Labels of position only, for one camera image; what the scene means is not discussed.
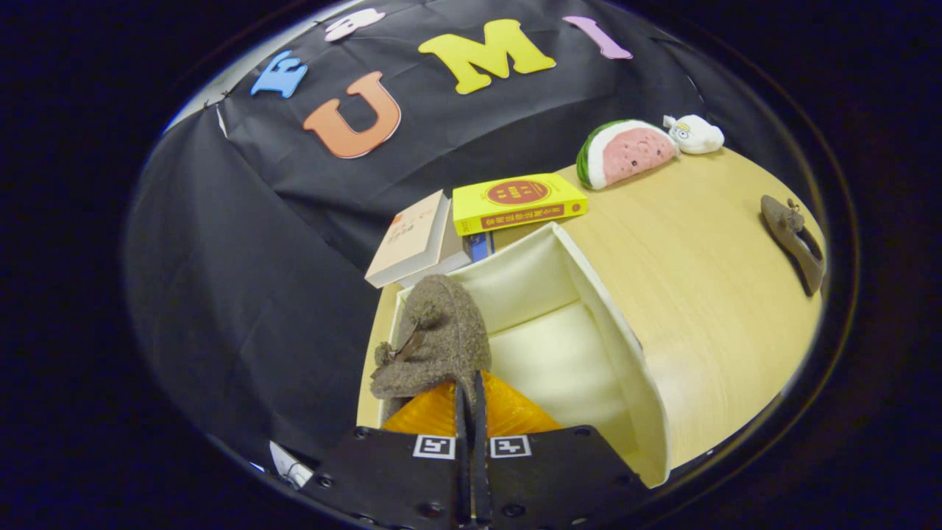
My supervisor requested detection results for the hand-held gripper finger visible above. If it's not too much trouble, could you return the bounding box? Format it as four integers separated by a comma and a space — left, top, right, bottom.
472, 370, 653, 530
302, 374, 472, 530

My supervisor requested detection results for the brown fuzzy shoe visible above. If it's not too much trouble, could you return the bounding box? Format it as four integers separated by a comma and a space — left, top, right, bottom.
760, 194, 826, 297
368, 274, 492, 424

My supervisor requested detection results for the cream storage box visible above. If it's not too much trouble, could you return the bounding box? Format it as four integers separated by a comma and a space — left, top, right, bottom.
379, 222, 672, 488

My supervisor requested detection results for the white desk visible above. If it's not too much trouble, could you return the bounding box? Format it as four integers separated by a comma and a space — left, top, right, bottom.
269, 440, 314, 490

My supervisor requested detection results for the blue book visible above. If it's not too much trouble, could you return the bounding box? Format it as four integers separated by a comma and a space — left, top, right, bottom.
464, 230, 495, 264

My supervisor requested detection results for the beige book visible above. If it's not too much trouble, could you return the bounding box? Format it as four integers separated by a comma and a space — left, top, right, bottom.
364, 190, 451, 289

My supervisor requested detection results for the yellow book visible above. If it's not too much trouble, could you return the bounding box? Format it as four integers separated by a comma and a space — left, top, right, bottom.
451, 173, 589, 238

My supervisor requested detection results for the watermelon slice plush toy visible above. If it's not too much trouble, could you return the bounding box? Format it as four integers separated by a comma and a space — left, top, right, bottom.
576, 119, 679, 191

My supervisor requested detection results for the white plush toy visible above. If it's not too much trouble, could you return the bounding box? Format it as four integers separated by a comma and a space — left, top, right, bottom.
662, 114, 726, 155

